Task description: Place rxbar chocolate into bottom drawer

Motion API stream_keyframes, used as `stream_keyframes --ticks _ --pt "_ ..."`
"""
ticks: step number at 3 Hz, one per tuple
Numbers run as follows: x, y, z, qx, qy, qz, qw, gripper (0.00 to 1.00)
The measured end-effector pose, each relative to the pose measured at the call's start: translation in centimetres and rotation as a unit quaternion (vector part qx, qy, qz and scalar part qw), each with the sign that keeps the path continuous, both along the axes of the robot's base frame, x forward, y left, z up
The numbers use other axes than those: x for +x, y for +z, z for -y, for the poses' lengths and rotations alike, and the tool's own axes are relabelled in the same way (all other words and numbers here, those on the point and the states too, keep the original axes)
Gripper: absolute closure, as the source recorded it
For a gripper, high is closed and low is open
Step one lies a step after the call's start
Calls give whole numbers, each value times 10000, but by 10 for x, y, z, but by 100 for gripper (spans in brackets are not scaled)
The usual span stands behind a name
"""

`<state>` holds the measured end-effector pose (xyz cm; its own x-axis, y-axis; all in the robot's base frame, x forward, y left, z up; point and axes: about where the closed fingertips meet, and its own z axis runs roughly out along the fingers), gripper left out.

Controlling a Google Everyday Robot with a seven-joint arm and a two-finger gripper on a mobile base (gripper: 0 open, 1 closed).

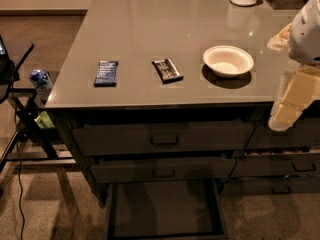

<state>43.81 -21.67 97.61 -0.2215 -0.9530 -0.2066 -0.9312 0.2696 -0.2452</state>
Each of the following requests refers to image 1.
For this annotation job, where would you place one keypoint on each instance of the blue rxbar snack bar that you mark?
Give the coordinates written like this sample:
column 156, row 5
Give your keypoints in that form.
column 106, row 74

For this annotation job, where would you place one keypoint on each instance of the black rxbar chocolate bar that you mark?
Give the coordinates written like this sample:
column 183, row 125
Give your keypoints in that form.
column 167, row 70

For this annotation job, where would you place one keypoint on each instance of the black side stand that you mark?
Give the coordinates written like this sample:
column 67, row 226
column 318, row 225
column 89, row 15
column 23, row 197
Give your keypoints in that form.
column 26, row 107

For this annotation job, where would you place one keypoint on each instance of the middle right drawer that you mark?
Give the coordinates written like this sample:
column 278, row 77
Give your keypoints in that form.
column 277, row 165

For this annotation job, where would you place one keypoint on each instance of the top right drawer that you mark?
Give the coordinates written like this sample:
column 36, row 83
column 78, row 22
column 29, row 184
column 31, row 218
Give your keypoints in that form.
column 302, row 134

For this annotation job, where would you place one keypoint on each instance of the open bottom left drawer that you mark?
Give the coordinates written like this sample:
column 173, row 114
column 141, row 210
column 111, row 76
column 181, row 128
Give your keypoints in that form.
column 166, row 210

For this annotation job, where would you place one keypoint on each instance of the white paper bowl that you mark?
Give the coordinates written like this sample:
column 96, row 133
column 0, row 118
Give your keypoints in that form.
column 228, row 61

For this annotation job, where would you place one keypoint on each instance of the green packet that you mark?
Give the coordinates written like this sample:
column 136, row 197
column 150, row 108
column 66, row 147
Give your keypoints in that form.
column 43, row 121

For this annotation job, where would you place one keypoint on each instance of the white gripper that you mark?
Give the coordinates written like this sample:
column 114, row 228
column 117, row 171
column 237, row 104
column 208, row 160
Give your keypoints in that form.
column 306, row 39

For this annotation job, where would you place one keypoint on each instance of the middle left drawer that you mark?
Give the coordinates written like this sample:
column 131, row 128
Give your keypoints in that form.
column 162, row 169

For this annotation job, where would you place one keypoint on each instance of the top left drawer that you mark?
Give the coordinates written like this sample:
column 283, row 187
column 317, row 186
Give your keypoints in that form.
column 162, row 137

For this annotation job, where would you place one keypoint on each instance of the blue white bottle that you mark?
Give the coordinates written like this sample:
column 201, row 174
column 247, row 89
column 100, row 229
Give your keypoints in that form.
column 42, row 83

